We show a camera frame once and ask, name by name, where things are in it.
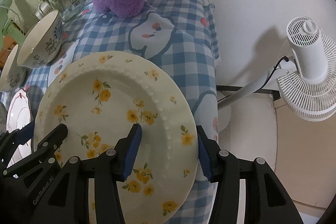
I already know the yellow floral cream plate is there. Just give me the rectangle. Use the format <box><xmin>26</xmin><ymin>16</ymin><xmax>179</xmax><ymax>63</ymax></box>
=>
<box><xmin>34</xmin><ymin>51</ymin><xmax>198</xmax><ymax>223</ymax></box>

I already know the floral ceramic bowl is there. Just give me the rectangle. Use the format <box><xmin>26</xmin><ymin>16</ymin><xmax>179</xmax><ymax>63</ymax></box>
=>
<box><xmin>17</xmin><ymin>10</ymin><xmax>64</xmax><ymax>69</ymax></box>
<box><xmin>0</xmin><ymin>44</ymin><xmax>27</xmax><ymax>92</ymax></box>

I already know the white plate red trim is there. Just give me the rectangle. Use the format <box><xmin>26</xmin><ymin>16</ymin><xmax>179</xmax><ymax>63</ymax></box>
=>
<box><xmin>6</xmin><ymin>89</ymin><xmax>32</xmax><ymax>166</ymax></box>

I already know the green desk fan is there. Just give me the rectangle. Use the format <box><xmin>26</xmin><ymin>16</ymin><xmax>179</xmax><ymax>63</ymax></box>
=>
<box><xmin>0</xmin><ymin>0</ymin><xmax>25</xmax><ymax>48</ymax></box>

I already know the white electric fan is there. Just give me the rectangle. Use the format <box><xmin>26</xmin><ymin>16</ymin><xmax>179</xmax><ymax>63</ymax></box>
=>
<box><xmin>218</xmin><ymin>16</ymin><xmax>335</xmax><ymax>122</ymax></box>

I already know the cotton swab container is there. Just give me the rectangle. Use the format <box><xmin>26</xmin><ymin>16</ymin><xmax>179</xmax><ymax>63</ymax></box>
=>
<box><xmin>35</xmin><ymin>1</ymin><xmax>54</xmax><ymax>20</ymax></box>

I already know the blue checked tablecloth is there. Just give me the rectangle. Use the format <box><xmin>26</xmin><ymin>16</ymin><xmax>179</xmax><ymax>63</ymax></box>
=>
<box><xmin>0</xmin><ymin>0</ymin><xmax>221</xmax><ymax>224</ymax></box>

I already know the black fan power cable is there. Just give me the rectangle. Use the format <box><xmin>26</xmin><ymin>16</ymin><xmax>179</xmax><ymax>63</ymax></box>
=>
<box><xmin>265</xmin><ymin>56</ymin><xmax>289</xmax><ymax>83</ymax></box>

